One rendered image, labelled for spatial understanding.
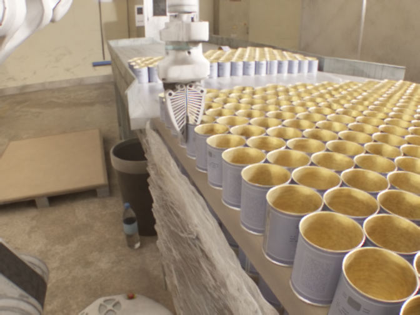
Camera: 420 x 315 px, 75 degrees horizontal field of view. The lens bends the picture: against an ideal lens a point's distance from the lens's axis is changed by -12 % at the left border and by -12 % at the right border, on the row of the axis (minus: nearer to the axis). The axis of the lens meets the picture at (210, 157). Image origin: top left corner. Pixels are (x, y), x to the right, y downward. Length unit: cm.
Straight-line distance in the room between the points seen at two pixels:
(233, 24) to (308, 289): 749
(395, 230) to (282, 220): 13
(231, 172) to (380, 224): 22
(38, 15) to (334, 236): 67
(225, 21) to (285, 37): 202
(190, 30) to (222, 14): 707
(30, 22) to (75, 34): 668
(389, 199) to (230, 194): 23
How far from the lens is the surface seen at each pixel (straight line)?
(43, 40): 749
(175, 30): 58
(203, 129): 63
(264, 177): 46
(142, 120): 102
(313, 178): 47
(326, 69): 199
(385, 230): 39
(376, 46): 374
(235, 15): 774
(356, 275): 34
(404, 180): 51
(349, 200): 43
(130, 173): 188
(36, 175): 300
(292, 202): 42
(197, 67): 61
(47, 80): 758
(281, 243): 38
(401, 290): 34
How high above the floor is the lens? 138
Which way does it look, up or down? 26 degrees down
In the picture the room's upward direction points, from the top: straight up
